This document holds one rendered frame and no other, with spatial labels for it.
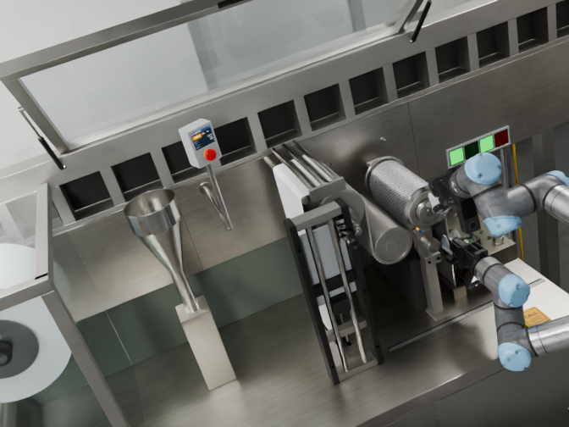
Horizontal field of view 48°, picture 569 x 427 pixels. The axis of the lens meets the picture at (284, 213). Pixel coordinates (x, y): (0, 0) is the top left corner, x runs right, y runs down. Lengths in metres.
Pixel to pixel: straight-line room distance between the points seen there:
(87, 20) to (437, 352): 1.88
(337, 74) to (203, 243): 0.67
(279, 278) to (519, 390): 0.82
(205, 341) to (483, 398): 0.82
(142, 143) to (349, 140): 0.65
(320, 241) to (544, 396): 0.90
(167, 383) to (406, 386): 0.75
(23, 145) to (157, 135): 1.09
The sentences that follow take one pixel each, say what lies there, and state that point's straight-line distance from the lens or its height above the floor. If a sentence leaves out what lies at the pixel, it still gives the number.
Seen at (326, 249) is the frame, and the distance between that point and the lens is 1.65.
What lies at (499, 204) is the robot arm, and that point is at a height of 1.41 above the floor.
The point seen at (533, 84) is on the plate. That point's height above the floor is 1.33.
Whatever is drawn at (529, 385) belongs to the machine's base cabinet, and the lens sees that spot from 2.08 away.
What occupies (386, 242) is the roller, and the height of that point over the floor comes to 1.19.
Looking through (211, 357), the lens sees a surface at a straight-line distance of 1.93.
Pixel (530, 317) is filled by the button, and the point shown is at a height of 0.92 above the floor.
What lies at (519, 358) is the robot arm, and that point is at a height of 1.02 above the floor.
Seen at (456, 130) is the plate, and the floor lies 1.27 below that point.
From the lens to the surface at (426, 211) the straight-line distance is 1.85.
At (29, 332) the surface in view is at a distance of 1.47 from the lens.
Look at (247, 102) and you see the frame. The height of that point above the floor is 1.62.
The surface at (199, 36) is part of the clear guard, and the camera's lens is 1.55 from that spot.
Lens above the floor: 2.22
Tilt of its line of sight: 29 degrees down
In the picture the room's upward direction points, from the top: 16 degrees counter-clockwise
